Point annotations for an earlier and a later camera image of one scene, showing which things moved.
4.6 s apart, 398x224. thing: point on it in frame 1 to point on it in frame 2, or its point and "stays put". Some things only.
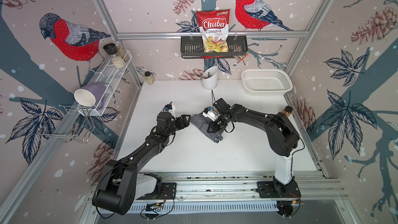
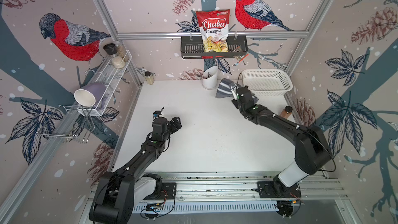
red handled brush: [237, 64] stays put
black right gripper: [213, 129] to [239, 100]
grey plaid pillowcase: [202, 122] to [224, 89]
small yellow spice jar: [149, 77] stays put
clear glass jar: [122, 51] stays put
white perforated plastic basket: [266, 82] stays put
